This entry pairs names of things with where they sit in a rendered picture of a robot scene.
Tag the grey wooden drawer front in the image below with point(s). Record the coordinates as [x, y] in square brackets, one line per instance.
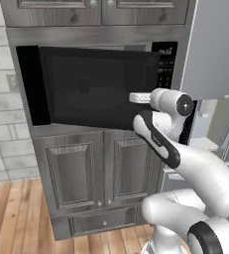
[102, 220]

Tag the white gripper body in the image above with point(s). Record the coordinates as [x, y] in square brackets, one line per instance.
[139, 98]

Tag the round silver cupboard knob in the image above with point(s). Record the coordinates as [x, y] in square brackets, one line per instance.
[110, 3]
[93, 3]

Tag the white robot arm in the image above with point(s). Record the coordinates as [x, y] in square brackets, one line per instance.
[205, 172]

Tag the black microwave oven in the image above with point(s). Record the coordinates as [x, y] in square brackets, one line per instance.
[27, 86]

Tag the grey fridge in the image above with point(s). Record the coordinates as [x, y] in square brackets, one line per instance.
[211, 49]

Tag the grey wooden cupboard door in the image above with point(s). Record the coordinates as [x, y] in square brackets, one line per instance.
[69, 172]
[131, 168]
[145, 13]
[53, 15]

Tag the pale wall socket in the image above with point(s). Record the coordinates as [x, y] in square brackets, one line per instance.
[12, 83]

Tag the grey wooden cabinet frame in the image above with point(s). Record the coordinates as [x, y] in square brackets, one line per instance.
[86, 34]

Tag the black microwave door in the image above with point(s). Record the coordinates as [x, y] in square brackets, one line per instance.
[96, 89]

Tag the small silver drawer knob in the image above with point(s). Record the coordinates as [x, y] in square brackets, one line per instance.
[104, 223]

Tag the small silver cupboard knob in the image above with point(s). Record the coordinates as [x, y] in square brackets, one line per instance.
[109, 201]
[99, 203]

